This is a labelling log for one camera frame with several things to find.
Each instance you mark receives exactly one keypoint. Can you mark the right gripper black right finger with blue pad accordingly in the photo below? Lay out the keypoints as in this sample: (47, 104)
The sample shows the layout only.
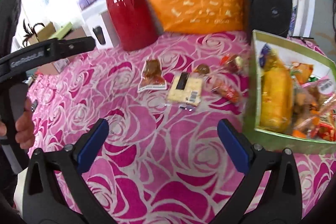
(270, 191)

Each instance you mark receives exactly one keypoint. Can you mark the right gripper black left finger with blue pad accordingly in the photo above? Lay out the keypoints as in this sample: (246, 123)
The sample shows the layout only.
(43, 200)

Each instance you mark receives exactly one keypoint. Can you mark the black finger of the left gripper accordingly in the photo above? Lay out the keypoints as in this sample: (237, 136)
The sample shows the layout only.
(61, 49)

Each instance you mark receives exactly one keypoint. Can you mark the yellow snack packet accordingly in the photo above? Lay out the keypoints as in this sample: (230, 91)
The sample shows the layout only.
(276, 93)

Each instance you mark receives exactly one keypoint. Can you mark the brown snack clear packet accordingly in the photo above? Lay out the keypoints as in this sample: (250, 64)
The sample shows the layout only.
(151, 77)

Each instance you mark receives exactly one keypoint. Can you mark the cracker packet clear wrap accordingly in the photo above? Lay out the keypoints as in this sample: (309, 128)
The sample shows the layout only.
(185, 91)

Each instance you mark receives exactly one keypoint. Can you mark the round brown candy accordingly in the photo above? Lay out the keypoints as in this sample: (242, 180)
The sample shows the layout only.
(202, 69)

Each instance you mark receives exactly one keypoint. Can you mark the chocolate treat clear wrap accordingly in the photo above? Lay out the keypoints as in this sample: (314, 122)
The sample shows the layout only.
(236, 64)

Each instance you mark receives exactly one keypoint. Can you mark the person's left hand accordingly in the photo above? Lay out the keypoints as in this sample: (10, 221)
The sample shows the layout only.
(25, 128)

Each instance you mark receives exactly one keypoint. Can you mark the light green flat box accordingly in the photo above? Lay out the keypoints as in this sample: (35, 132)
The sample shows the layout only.
(62, 32)

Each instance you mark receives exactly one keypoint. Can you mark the brown paper bag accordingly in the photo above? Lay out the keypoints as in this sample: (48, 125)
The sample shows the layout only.
(38, 33)

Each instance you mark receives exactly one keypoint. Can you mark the white box with cup picture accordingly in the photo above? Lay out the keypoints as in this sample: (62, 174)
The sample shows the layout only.
(98, 24)

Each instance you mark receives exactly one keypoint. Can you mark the green rimmed white tray box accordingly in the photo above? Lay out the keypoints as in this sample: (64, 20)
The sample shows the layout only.
(311, 130)

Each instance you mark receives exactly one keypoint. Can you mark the red thermos jug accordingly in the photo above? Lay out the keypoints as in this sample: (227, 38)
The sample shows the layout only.
(133, 23)

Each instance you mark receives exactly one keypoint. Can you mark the pink rose tablecloth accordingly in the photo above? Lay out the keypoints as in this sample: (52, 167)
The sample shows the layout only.
(160, 163)

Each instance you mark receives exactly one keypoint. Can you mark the pink label snack packet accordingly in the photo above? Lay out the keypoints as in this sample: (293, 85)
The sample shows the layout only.
(321, 89)

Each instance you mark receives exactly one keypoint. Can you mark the orange chips packet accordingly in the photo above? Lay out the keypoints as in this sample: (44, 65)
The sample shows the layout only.
(301, 71)

